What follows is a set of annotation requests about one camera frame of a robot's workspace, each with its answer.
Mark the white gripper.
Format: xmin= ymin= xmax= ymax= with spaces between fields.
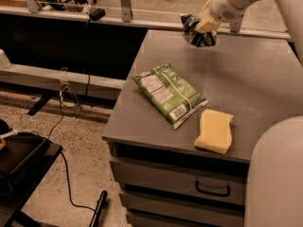
xmin=194 ymin=0 xmax=260 ymax=33

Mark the blue chip bag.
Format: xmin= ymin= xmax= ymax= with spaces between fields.
xmin=181 ymin=14 xmax=216 ymax=47

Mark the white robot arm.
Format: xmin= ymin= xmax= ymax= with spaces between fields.
xmin=195 ymin=0 xmax=303 ymax=227

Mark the green chip bag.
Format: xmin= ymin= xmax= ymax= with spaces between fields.
xmin=133 ymin=63 xmax=208 ymax=129

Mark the black power adapter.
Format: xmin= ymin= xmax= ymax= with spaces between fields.
xmin=89 ymin=9 xmax=106 ymax=21

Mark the yellow sponge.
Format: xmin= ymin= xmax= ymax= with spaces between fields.
xmin=194 ymin=109 xmax=234 ymax=154

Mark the grey low bench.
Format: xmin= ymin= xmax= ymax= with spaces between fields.
xmin=0 ymin=64 xmax=125 ymax=100

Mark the grey drawer cabinet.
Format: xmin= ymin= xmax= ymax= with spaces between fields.
xmin=103 ymin=30 xmax=303 ymax=227

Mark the black side table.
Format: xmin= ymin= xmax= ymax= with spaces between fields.
xmin=0 ymin=133 xmax=62 ymax=227

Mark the black pole on floor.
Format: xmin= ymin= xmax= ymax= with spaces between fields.
xmin=89 ymin=190 xmax=108 ymax=227

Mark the black floor cable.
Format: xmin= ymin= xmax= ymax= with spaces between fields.
xmin=46 ymin=74 xmax=98 ymax=213

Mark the black drawer handle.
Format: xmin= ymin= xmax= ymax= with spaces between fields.
xmin=195 ymin=181 xmax=231 ymax=198

